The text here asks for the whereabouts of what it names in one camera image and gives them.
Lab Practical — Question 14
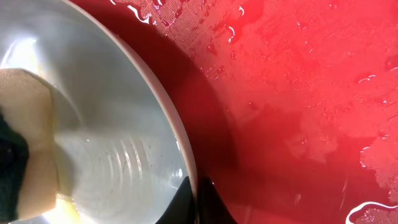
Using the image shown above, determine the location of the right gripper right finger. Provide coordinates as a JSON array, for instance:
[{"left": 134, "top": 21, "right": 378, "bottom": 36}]
[{"left": 198, "top": 177, "right": 237, "bottom": 224}]

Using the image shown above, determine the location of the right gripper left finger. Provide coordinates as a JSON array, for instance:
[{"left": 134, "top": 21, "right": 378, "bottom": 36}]
[{"left": 155, "top": 177, "right": 195, "bottom": 224}]

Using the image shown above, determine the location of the light blue plate top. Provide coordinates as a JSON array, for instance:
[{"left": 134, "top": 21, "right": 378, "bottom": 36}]
[{"left": 1, "top": 1, "right": 197, "bottom": 223}]

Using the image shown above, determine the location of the green yellow sponge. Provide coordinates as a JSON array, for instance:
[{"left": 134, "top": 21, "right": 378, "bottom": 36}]
[{"left": 0, "top": 67, "right": 81, "bottom": 223}]

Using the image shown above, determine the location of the red plastic tray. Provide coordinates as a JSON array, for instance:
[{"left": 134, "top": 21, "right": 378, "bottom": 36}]
[{"left": 78, "top": 0, "right": 397, "bottom": 223}]

